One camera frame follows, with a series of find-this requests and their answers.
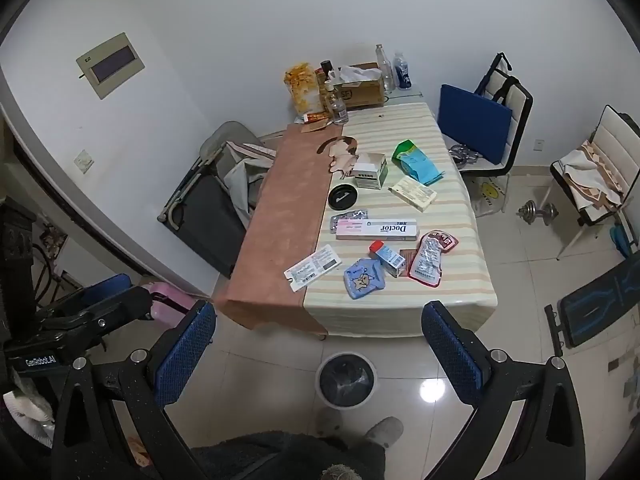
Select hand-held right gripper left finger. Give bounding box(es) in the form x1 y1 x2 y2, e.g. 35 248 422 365
50 300 218 480

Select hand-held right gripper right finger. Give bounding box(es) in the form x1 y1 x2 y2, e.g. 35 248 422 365
421 301 586 480

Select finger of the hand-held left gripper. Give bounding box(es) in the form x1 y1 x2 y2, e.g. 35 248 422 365
90 286 153 330
75 274 135 307

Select black round trash bin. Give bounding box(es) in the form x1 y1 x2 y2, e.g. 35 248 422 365
315 353 377 409

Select green and blue snack bag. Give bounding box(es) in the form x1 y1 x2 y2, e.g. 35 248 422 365
391 140 446 186

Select green and white medicine box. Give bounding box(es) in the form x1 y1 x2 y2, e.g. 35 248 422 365
350 152 388 191

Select pink case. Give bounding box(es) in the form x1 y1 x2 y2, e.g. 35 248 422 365
145 282 198 321

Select dark carved cabinet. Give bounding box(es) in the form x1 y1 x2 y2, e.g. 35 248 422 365
0 197 40 343

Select red and white snack packet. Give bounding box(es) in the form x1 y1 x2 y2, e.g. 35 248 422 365
408 237 446 288

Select grey slipper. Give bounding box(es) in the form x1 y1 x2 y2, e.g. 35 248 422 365
364 416 404 448
317 407 351 441

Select small blue and orange box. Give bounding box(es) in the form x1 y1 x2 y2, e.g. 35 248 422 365
369 240 407 278

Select blue cartoon pouch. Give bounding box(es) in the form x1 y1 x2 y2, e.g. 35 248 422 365
343 258 386 301

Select dark red snack packet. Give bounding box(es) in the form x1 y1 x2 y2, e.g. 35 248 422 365
425 230 460 253

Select striped tablecloth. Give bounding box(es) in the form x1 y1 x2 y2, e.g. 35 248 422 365
302 102 501 338

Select person's dark fleece clothing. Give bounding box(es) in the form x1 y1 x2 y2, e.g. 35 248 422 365
190 430 387 480

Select pink and white toothpaste box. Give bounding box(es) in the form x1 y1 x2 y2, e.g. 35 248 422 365
336 218 420 241

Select white printed card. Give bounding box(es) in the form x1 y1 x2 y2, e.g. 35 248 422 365
284 244 342 292

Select black and blue weight bench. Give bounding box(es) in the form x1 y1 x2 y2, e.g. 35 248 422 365
544 260 640 358

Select smiley plastic bag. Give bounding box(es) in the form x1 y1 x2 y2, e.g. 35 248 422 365
472 177 506 218

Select brown printed cloth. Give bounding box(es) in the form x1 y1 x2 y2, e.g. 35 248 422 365
212 122 346 336

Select cream flat box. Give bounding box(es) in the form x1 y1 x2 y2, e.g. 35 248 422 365
388 176 437 212

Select white cloth bag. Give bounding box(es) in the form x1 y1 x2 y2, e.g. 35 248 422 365
222 141 276 231

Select chrome dumbbell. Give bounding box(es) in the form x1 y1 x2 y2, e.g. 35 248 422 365
517 201 563 222

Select silver blister pack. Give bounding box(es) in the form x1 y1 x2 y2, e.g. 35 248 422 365
330 208 369 233

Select black round ashtray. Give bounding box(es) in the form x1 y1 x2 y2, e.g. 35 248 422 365
328 185 360 209

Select metal hand grips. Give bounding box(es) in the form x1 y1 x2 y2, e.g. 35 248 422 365
447 144 481 163

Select white and brown cloth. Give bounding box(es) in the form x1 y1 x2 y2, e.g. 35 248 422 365
559 141 626 211

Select blue cushion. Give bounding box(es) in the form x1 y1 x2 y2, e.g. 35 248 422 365
437 84 513 166

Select chair with blue cushion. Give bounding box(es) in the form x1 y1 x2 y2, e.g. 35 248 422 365
440 52 533 216

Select yellow snack bag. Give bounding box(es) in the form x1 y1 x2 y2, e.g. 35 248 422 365
284 61 323 115

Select cardboard box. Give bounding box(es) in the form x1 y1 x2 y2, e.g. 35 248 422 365
332 62 386 111

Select small clear bottle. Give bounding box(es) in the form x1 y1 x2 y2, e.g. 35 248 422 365
327 71 349 125

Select black and white chair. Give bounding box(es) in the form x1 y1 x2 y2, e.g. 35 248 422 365
550 105 640 261

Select blue label plastic bottle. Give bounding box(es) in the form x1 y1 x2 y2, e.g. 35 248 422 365
392 51 413 91

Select beige wall panel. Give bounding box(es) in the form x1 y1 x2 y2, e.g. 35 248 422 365
76 32 146 101

